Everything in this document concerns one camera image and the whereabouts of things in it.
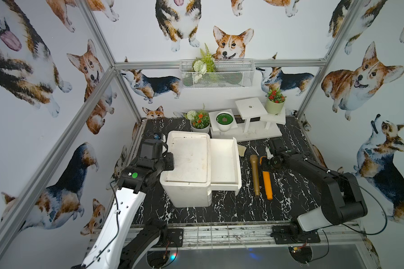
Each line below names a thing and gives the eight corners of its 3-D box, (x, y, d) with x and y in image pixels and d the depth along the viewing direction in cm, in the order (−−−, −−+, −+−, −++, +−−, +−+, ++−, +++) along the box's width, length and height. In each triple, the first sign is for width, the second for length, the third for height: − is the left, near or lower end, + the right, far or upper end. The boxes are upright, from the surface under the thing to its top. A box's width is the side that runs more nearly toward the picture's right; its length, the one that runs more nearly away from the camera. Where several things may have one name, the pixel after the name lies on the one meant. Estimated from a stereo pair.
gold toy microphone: (255, 196, 88) (256, 194, 85) (249, 157, 103) (250, 154, 100) (263, 196, 88) (265, 194, 85) (256, 157, 103) (257, 154, 100)
